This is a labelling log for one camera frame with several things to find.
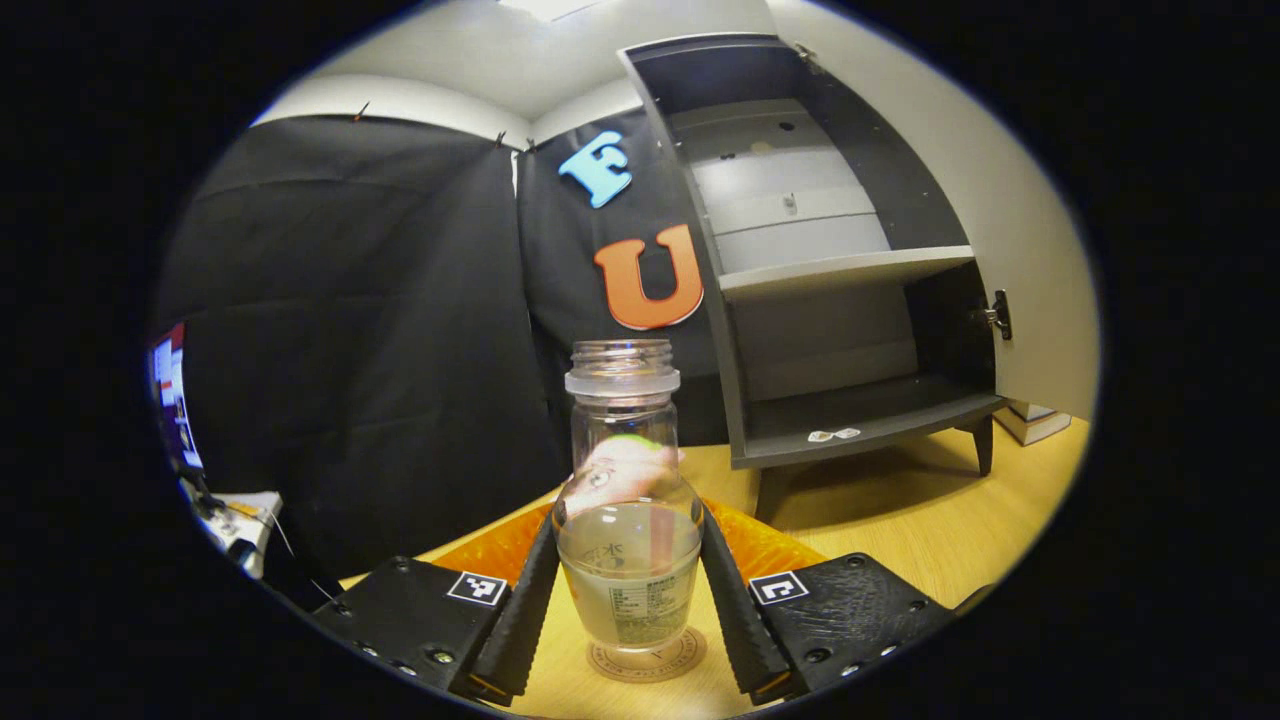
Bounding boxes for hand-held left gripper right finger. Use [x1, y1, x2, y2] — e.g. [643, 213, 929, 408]
[698, 500, 955, 703]

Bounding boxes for computer monitor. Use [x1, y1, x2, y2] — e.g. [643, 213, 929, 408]
[150, 322, 206, 471]

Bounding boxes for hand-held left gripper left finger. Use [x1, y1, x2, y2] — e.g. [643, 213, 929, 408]
[310, 500, 563, 708]

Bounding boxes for round brown coaster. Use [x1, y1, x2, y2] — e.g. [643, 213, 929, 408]
[587, 625, 709, 685]

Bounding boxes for dark grey cabinet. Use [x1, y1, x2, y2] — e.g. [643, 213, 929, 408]
[618, 33, 1013, 479]

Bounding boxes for white side desk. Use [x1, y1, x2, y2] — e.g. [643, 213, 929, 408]
[185, 488, 286, 581]

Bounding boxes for grey cabinet shelf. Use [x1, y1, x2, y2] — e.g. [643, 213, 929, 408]
[718, 245, 976, 301]

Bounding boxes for clear glass bottle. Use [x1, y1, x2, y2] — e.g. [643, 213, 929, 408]
[553, 340, 705, 656]

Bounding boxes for pink and green object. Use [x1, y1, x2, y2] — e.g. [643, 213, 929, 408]
[575, 435, 688, 501]

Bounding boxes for black backdrop cloth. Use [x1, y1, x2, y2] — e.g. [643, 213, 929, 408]
[150, 105, 761, 581]

